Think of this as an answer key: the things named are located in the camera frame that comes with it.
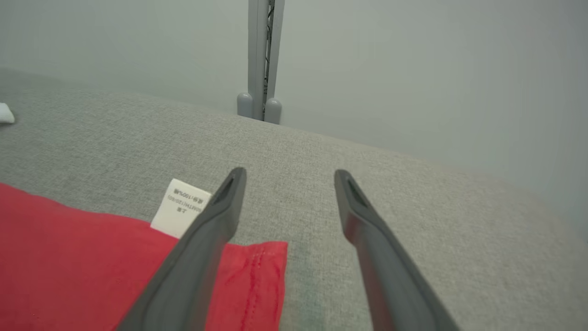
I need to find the grey partition frame post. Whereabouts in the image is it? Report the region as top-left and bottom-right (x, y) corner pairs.
(237, 0), (285, 125)

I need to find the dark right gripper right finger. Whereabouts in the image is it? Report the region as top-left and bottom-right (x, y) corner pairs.
(334, 169), (460, 331)

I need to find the red Bulls basketball jersey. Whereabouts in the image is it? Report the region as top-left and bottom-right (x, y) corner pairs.
(0, 103), (288, 331)

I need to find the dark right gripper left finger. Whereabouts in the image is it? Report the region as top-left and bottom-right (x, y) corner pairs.
(117, 167), (247, 331)

